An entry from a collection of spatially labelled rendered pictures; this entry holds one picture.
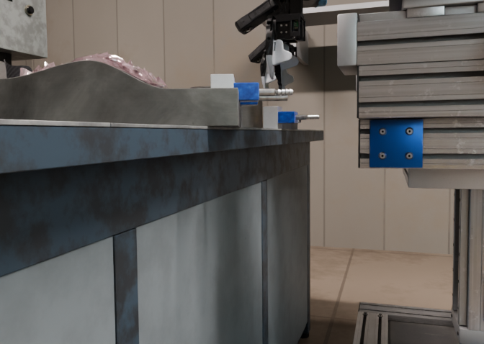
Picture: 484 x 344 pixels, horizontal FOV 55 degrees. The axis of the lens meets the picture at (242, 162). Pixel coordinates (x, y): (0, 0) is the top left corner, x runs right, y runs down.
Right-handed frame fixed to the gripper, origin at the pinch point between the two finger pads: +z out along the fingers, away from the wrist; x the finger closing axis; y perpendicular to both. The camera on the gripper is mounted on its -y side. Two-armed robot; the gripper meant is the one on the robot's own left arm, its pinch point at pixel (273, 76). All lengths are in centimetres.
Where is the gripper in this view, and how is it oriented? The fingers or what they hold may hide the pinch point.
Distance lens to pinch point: 116.2
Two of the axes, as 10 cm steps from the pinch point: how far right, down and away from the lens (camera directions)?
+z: 0.1, 10.0, 0.7
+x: 3.1, -0.7, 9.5
